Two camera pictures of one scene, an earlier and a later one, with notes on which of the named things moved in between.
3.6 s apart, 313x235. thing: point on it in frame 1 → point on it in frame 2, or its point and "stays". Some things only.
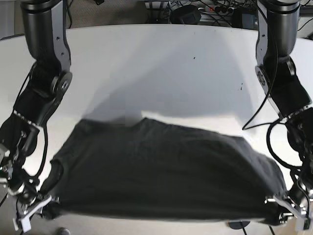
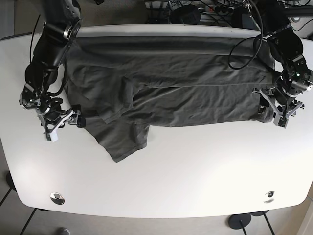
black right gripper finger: (283, 217) → (263, 104)
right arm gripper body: (291, 204) → (284, 106)
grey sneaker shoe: (64, 231) stays
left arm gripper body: (41, 201) → (57, 119)
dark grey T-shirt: (156, 170) → (124, 84)
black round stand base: (238, 225) stays
